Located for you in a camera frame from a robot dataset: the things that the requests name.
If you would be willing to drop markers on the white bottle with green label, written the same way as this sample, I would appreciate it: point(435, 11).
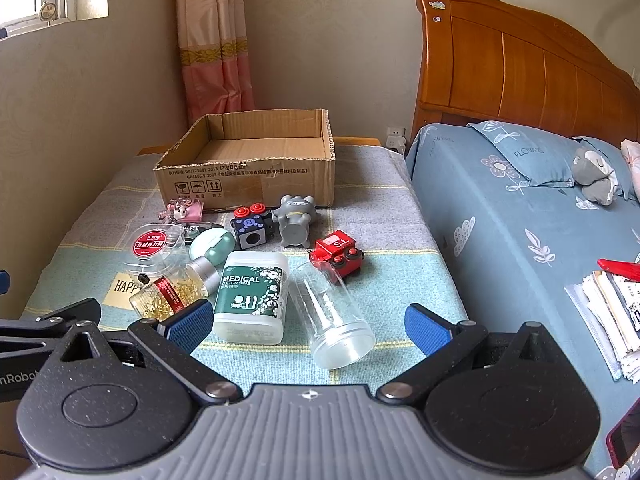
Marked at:
point(250, 290)

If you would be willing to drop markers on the pink curtain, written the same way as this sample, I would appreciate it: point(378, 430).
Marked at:
point(215, 35)

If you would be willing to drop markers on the wooden headboard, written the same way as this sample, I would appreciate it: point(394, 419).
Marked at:
point(500, 60)

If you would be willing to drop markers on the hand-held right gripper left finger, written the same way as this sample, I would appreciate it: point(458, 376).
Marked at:
point(187, 325)

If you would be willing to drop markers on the red phone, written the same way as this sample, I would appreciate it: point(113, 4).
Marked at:
point(627, 435)

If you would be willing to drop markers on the round window ornament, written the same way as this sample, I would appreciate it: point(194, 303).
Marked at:
point(48, 10)

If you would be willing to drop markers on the grey plush toy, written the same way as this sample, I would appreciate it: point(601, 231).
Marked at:
point(592, 175)

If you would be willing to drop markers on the blue floral bed sheet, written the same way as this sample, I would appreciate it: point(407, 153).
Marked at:
point(500, 240)

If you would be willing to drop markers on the plaid blanket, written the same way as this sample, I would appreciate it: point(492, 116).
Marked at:
point(390, 280)

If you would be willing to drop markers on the stack of papers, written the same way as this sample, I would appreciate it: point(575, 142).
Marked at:
point(610, 310)

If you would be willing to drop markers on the white wall socket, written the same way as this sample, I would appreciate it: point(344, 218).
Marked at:
point(395, 135)

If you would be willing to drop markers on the grey hippo figure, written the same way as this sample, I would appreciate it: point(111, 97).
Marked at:
point(295, 220)

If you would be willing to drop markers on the red packet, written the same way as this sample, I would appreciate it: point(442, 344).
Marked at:
point(620, 267)

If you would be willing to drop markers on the black correction tape dispenser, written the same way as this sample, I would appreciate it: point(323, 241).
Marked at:
point(200, 230)

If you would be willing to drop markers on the white headboard sticker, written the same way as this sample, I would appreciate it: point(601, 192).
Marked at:
point(437, 5)

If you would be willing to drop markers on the yellow greeting card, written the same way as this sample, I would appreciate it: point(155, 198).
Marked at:
point(117, 290)

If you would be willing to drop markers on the clear plastic jar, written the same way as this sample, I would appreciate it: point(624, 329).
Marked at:
point(335, 330)

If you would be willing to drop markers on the cardboard box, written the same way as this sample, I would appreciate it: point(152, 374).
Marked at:
point(250, 180)

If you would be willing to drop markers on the black cube toy red buttons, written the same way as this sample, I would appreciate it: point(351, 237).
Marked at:
point(250, 235)

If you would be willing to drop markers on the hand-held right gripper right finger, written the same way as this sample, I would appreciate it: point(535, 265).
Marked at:
point(425, 327)

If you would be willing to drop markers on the round clear red-label container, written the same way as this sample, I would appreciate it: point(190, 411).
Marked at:
point(150, 245)

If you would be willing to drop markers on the mint egg-shaped case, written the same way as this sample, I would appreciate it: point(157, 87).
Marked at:
point(215, 247)

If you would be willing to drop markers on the white pink cloth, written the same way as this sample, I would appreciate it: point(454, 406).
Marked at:
point(632, 160)

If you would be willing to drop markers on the red toy train car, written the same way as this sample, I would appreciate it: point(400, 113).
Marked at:
point(335, 247)

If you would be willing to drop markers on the clear bottle of gold pins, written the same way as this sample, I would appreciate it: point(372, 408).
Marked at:
point(170, 290)

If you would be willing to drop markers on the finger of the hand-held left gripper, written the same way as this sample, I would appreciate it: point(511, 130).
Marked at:
point(60, 312)
point(3, 282)

